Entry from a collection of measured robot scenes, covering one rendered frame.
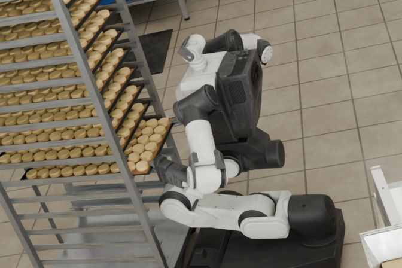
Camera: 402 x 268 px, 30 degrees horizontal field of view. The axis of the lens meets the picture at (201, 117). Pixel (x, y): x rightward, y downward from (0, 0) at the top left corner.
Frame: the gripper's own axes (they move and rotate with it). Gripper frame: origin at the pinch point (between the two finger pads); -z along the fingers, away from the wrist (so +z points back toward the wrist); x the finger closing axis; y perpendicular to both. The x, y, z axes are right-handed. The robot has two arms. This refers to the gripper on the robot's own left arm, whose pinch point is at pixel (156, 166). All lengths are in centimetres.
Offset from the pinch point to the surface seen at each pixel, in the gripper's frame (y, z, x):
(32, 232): 38, -55, -27
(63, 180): 24.4, -32.0, 0.1
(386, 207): 2, 111, 21
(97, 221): 2, -68, -54
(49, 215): 31, -44, -18
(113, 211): 16.1, -17.8, -17.5
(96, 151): 12.2, -19.3, 10.1
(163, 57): -154, -192, -68
